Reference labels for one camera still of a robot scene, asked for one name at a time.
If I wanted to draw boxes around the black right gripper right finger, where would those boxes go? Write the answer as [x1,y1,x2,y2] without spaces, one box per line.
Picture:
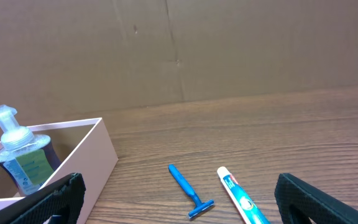
[275,173,358,224]

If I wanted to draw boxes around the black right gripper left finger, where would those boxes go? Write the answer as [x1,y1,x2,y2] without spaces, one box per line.
[0,173,86,224]

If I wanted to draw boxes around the teal toothpaste tube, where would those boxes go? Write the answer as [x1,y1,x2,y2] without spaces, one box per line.
[217,166,270,224]

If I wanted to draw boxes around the clear soap pump bottle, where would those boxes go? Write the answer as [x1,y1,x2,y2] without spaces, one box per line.
[0,105,61,197]

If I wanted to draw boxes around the pink cardboard box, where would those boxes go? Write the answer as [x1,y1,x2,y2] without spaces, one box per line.
[0,118,118,223]

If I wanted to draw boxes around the blue disposable razor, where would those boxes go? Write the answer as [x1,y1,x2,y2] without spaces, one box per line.
[168,164,214,220]

